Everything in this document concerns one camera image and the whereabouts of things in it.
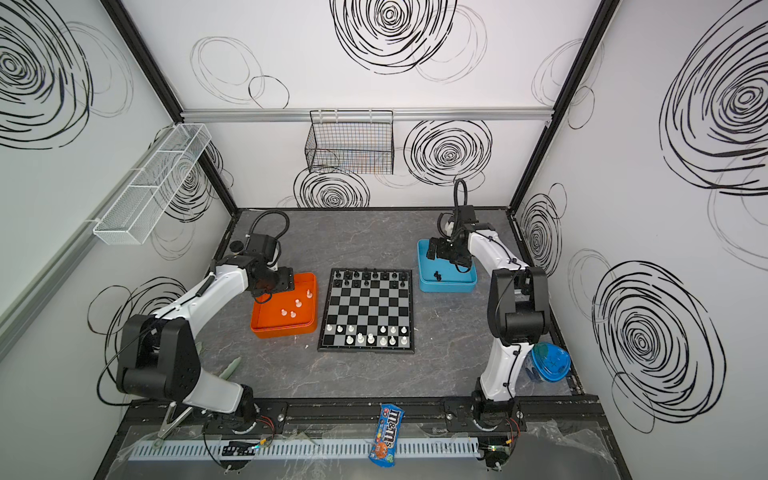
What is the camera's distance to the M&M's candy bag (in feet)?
2.26

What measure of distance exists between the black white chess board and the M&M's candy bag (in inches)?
6.0

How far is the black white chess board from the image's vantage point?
33.9 inches
